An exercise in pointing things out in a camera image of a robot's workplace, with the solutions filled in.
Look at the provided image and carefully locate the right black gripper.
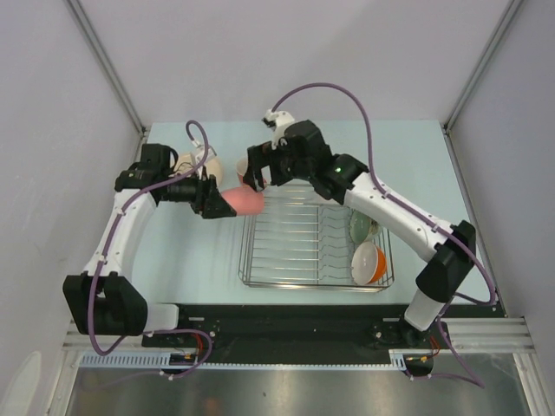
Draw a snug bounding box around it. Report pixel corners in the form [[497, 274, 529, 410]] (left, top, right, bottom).
[[245, 139, 314, 192]]

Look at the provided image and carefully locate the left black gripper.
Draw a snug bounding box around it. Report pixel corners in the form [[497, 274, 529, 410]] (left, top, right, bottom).
[[160, 165, 236, 219]]

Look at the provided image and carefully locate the pink plastic cup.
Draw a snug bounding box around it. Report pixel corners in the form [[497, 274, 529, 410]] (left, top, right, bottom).
[[221, 186, 264, 216]]

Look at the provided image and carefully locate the beige pink floral plate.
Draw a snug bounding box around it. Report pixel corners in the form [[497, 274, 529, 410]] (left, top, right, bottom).
[[173, 152, 225, 185]]

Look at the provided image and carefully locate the green ceramic bowl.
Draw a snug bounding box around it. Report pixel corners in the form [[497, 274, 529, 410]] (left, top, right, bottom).
[[349, 211, 382, 244]]

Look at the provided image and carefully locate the orange and white bowl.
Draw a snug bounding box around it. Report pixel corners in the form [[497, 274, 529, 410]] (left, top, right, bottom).
[[351, 241, 387, 286]]

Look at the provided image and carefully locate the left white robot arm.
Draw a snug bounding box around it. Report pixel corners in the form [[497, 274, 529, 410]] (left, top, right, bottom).
[[62, 144, 238, 347]]

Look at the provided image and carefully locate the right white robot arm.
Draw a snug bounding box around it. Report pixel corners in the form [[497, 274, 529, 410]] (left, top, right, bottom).
[[244, 120, 476, 348]]

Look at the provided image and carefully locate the orange ceramic mug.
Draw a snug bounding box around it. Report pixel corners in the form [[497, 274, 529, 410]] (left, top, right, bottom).
[[236, 157, 248, 186]]

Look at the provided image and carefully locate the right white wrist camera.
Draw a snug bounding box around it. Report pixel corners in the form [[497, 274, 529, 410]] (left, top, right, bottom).
[[262, 109, 295, 148]]

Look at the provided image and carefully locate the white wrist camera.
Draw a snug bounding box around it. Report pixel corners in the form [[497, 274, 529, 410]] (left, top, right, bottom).
[[191, 140, 217, 165], [262, 109, 295, 148]]

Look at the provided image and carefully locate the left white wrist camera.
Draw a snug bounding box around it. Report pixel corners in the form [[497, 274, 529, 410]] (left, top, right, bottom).
[[191, 140, 217, 165]]

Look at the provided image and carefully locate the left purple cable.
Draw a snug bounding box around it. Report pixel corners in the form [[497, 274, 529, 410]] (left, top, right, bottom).
[[88, 120, 213, 356]]

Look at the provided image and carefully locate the purple cable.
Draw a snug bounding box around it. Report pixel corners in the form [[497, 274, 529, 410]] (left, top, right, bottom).
[[271, 81, 498, 307], [88, 120, 213, 356]]

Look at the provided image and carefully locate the chrome wire dish rack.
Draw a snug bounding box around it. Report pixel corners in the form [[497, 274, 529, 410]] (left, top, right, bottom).
[[238, 182, 395, 292]]

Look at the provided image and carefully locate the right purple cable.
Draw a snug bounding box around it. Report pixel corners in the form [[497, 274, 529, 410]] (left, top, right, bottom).
[[271, 81, 498, 307]]

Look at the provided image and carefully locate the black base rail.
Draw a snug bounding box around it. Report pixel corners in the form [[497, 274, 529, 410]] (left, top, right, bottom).
[[141, 302, 506, 365]]

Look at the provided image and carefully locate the white slotted cable duct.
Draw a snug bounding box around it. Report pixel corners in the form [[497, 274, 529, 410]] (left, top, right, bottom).
[[80, 351, 417, 373]]

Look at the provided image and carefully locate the aluminium frame profile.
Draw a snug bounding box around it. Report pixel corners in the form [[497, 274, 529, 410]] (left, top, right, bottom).
[[62, 318, 535, 354]]

